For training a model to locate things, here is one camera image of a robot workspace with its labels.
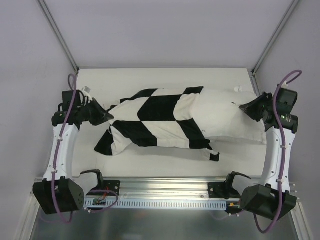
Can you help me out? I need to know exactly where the aluminium mounting rail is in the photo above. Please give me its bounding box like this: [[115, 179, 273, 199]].
[[30, 175, 300, 202]]

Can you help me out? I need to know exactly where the aluminium frame post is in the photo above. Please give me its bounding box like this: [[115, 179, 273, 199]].
[[36, 0, 80, 74], [251, 0, 301, 76]]

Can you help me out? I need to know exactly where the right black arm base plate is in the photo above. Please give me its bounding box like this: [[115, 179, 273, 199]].
[[207, 182, 241, 200]]

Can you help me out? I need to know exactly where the white pillow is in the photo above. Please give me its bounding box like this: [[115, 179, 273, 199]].
[[191, 88, 267, 145]]

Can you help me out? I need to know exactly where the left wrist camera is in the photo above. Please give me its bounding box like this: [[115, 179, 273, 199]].
[[81, 86, 93, 101]]

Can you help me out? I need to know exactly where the black white checkered pillowcase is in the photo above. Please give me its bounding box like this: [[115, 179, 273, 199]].
[[94, 86, 220, 162]]

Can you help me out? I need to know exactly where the left aluminium frame post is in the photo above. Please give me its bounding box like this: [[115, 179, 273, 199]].
[[36, 0, 80, 74]]

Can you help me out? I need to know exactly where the right aluminium frame post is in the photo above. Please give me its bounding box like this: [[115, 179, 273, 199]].
[[251, 0, 301, 76]]

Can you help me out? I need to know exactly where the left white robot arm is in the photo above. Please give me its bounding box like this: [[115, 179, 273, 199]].
[[32, 90, 114, 215]]

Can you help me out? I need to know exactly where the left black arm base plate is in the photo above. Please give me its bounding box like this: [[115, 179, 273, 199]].
[[95, 179, 121, 195]]

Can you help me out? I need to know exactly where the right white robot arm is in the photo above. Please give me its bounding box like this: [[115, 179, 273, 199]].
[[224, 87, 299, 221]]

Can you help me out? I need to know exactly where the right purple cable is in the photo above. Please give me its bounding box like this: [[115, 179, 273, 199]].
[[253, 69, 303, 234]]

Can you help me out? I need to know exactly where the white slotted cable duct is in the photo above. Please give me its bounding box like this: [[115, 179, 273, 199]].
[[83, 196, 227, 211]]

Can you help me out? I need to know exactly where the purple cable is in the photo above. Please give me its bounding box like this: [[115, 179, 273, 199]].
[[253, 69, 303, 234], [51, 73, 120, 223]]

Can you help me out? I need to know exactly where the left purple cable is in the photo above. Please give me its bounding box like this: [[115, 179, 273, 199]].
[[51, 73, 120, 223]]

